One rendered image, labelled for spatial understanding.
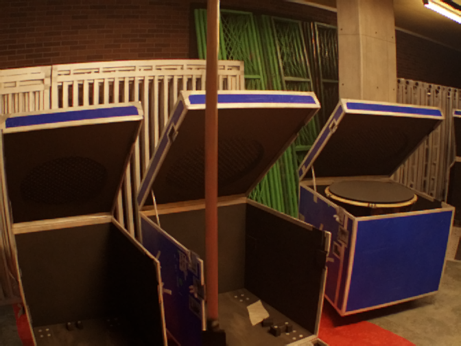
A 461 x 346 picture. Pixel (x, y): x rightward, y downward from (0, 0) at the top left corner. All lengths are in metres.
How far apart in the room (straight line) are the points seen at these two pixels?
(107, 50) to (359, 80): 2.81
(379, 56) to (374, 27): 0.33
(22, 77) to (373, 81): 3.40
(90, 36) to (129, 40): 0.52
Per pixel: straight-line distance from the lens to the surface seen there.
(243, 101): 2.42
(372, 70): 4.57
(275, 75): 5.75
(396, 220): 3.29
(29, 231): 2.97
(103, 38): 5.10
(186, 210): 3.27
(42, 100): 3.74
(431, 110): 3.71
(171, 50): 5.41
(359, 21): 4.48
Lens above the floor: 1.84
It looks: 12 degrees down
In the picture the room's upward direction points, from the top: 1 degrees clockwise
